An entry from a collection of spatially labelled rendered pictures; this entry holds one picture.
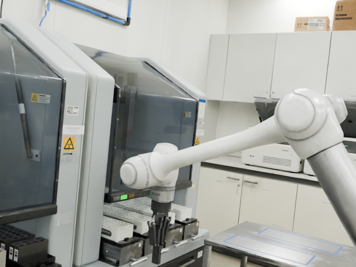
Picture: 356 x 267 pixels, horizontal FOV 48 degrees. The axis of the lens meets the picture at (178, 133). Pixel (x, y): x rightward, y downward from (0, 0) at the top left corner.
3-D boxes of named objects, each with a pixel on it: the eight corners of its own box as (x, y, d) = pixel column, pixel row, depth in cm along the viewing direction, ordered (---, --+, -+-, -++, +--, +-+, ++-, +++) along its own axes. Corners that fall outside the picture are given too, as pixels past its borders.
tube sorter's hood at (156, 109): (25, 180, 181) (36, 38, 177) (115, 171, 232) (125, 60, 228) (110, 204, 153) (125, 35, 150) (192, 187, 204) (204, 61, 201)
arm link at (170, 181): (158, 180, 156) (139, 184, 144) (161, 141, 155) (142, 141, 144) (182, 185, 151) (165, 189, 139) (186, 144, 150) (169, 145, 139)
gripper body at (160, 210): (160, 196, 155) (158, 220, 155) (146, 199, 148) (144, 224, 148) (176, 200, 151) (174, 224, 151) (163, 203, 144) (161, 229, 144)
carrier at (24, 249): (43, 255, 133) (45, 238, 132) (47, 257, 132) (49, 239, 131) (12, 265, 123) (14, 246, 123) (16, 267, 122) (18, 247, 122)
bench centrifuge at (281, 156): (239, 164, 382) (246, 96, 378) (264, 161, 433) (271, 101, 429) (296, 174, 350) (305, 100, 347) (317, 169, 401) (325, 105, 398)
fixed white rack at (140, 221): (89, 221, 183) (90, 207, 183) (105, 217, 192) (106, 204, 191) (141, 237, 167) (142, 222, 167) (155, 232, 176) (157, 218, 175)
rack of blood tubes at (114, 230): (63, 227, 170) (64, 212, 170) (80, 223, 179) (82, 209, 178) (116, 245, 154) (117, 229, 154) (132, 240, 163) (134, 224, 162)
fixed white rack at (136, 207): (112, 215, 196) (113, 203, 196) (125, 212, 204) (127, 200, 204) (162, 230, 180) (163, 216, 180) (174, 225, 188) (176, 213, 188)
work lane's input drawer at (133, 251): (8, 224, 188) (9, 205, 188) (33, 219, 200) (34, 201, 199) (127, 270, 149) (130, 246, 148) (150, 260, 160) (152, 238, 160)
